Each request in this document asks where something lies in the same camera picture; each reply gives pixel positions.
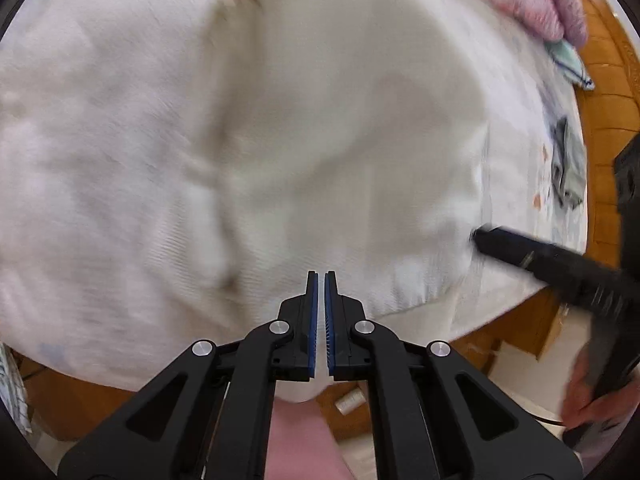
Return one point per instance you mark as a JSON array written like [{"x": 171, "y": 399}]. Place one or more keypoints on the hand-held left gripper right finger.
[{"x": 330, "y": 330}]

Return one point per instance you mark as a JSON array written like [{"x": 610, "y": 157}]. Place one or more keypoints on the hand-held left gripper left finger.
[{"x": 312, "y": 330}]

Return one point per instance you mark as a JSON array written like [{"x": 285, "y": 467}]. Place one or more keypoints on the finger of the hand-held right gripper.
[{"x": 540, "y": 260}]

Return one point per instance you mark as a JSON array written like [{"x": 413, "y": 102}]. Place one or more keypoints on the white snap-button jacket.
[{"x": 250, "y": 135}]

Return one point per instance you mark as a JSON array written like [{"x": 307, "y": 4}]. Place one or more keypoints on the person's right hand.
[{"x": 582, "y": 407}]

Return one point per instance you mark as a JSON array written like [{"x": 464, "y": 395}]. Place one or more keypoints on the small beige roll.
[{"x": 347, "y": 402}]

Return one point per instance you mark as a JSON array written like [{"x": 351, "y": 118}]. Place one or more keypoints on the folded grey pants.
[{"x": 570, "y": 175}]

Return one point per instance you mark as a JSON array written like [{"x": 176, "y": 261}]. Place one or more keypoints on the person's pink trousers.
[{"x": 300, "y": 445}]

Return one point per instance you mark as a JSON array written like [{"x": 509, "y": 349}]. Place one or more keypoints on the leaf print bed sheet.
[{"x": 520, "y": 125}]

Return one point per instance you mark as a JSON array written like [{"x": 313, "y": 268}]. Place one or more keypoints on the wooden headboard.
[{"x": 605, "y": 85}]

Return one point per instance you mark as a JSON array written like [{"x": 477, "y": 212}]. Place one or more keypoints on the teal striped pillow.
[{"x": 570, "y": 62}]

